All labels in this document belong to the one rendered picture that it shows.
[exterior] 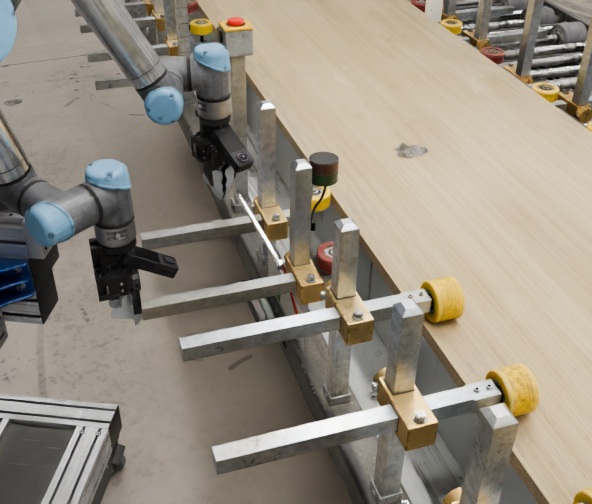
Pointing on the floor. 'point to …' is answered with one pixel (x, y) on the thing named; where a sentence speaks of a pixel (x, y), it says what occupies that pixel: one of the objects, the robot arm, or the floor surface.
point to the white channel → (434, 9)
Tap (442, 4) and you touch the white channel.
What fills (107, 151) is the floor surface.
